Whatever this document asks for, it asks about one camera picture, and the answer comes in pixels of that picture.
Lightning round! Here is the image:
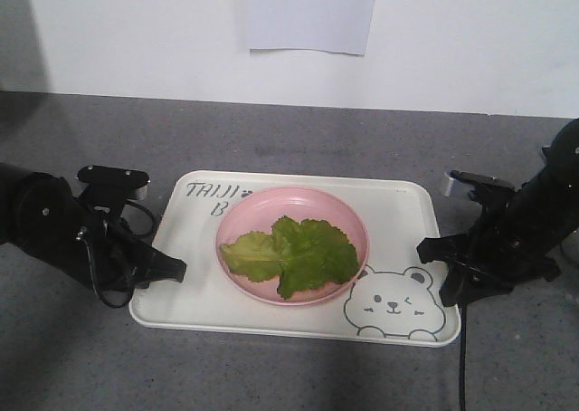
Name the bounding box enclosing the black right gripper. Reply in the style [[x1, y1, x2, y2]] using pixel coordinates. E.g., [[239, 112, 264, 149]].
[[416, 188, 561, 307]]

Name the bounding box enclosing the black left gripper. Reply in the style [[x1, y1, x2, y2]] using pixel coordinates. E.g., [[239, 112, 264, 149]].
[[67, 193, 187, 293]]

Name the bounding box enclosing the cream bear serving tray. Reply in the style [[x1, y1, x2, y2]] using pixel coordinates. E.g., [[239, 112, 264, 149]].
[[129, 170, 460, 347]]

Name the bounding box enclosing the pink round plate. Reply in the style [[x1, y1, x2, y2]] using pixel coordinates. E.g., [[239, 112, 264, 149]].
[[215, 186, 369, 306]]

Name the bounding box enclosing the green lettuce leaf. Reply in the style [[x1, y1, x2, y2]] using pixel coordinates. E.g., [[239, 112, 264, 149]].
[[219, 215, 360, 300]]

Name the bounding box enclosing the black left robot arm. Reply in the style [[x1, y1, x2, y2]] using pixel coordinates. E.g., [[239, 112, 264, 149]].
[[1, 164, 186, 292]]

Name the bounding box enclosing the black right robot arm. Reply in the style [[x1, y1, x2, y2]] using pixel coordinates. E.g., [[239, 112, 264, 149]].
[[417, 120, 578, 307]]

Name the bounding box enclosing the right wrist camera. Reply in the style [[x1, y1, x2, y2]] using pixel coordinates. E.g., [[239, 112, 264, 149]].
[[439, 169, 515, 203]]

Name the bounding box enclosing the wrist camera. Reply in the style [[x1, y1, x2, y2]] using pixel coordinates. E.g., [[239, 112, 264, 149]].
[[77, 165, 150, 200], [439, 169, 515, 203]]

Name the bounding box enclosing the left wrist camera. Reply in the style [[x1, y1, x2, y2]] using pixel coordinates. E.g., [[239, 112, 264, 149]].
[[77, 165, 150, 200]]

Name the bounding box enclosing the white paper on wall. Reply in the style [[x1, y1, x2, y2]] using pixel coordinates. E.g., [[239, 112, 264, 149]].
[[246, 0, 375, 56]]

